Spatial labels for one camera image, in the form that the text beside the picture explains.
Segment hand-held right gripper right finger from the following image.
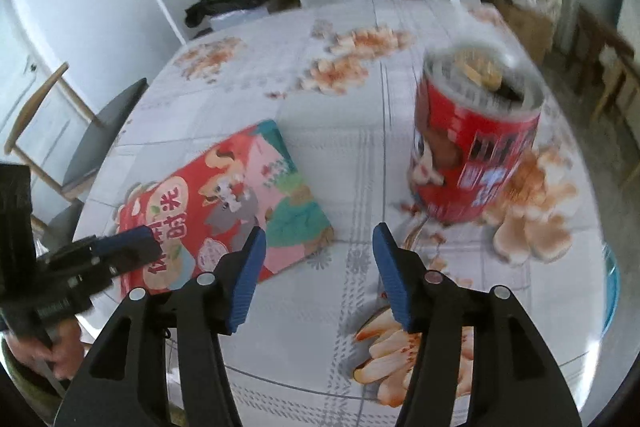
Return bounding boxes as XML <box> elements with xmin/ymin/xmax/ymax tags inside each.
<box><xmin>372</xmin><ymin>223</ymin><xmax>583</xmax><ymax>427</ymax></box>

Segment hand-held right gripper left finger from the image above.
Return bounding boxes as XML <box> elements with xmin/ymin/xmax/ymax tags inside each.
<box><xmin>54</xmin><ymin>226</ymin><xmax>268</xmax><ymax>427</ymax></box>

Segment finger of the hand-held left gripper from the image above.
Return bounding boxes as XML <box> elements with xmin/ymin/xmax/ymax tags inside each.
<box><xmin>39</xmin><ymin>226</ymin><xmax>162</xmax><ymax>277</ymax></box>
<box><xmin>49</xmin><ymin>258</ymin><xmax>120</xmax><ymax>304</ymax></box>

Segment red printed snack pouch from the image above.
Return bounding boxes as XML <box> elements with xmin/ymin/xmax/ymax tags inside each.
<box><xmin>117</xmin><ymin>119</ymin><xmax>336</xmax><ymax>297</ymax></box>

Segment red metal can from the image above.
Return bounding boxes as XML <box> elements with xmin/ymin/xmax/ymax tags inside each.
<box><xmin>410</xmin><ymin>38</ymin><xmax>545</xmax><ymax>224</ymax></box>

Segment blue plastic mesh basket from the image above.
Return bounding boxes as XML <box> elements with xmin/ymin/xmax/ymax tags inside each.
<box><xmin>597</xmin><ymin>242</ymin><xmax>623</xmax><ymax>338</ymax></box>

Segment person's left hand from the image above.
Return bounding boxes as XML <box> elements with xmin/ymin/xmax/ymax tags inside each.
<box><xmin>7</xmin><ymin>319</ymin><xmax>86</xmax><ymax>380</ymax></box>

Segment wooden chair dark seat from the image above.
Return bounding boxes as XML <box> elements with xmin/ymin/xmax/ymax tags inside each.
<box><xmin>592</xmin><ymin>42</ymin><xmax>640</xmax><ymax>188</ymax></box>
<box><xmin>4</xmin><ymin>62</ymin><xmax>150</xmax><ymax>228</ymax></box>

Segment floral printed tablecloth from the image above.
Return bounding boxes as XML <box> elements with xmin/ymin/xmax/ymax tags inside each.
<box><xmin>75</xmin><ymin>0</ymin><xmax>608</xmax><ymax>427</ymax></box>

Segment black cloth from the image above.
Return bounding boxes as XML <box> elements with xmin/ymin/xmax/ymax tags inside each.
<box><xmin>184</xmin><ymin>0</ymin><xmax>273</xmax><ymax>28</ymax></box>

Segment brown cardboard box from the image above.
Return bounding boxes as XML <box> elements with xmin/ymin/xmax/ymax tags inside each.
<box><xmin>492</xmin><ymin>0</ymin><xmax>556</xmax><ymax>62</ymax></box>

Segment dark wooden stool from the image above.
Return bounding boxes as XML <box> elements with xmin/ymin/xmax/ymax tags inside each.
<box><xmin>570</xmin><ymin>4</ymin><xmax>636</xmax><ymax>95</ymax></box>

